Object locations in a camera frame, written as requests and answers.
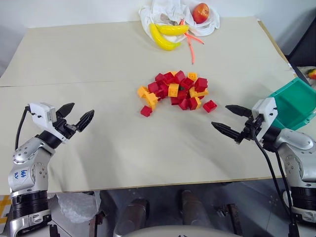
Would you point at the clear bubble wrap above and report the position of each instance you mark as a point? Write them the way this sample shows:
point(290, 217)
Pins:
point(77, 206)

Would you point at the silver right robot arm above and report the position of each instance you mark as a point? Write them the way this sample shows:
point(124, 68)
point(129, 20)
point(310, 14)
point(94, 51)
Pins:
point(300, 160)

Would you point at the orange building block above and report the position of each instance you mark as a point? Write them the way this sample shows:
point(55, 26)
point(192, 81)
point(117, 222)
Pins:
point(151, 100)
point(174, 73)
point(142, 91)

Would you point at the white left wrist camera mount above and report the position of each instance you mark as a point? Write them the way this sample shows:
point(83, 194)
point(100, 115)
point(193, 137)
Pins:
point(42, 113)

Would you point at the orange toy fruit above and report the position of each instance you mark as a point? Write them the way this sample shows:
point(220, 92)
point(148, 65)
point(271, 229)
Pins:
point(311, 74)

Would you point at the green plastic bin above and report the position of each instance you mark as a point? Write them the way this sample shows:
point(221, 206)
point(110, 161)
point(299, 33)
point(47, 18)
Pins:
point(293, 103)

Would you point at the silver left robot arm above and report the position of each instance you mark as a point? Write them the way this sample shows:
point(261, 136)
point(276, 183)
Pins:
point(27, 163)

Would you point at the white plastic bag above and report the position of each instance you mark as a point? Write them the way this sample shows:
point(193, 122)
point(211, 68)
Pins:
point(207, 27)

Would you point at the orange thin strip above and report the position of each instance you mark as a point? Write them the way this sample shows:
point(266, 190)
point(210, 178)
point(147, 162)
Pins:
point(192, 50)
point(195, 38)

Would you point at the red toy apple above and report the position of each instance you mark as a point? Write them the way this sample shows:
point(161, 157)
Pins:
point(201, 12)

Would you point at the black furniture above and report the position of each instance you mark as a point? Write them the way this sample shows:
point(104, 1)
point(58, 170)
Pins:
point(303, 53)

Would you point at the yellow toy banana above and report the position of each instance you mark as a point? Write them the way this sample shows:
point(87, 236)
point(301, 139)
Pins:
point(172, 29)
point(161, 42)

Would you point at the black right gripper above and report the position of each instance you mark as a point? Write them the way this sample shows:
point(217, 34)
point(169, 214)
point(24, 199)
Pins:
point(249, 128)

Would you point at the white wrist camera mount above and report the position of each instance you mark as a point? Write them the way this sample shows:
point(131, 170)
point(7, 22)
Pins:
point(42, 113)
point(266, 111)

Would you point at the yellow building block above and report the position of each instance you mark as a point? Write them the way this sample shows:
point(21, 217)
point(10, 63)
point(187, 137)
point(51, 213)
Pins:
point(173, 90)
point(198, 101)
point(197, 93)
point(192, 76)

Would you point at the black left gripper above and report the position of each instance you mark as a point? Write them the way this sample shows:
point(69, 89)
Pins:
point(64, 128)

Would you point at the rusty metal frame bar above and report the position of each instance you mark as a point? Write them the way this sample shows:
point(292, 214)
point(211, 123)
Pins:
point(232, 218)
point(95, 224)

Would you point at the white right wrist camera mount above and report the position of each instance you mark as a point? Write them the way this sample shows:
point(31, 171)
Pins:
point(266, 111)

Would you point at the red building block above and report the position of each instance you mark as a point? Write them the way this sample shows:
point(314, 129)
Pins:
point(169, 77)
point(175, 100)
point(180, 76)
point(146, 111)
point(192, 103)
point(209, 106)
point(182, 95)
point(201, 84)
point(186, 83)
point(184, 104)
point(153, 87)
point(160, 77)
point(162, 90)

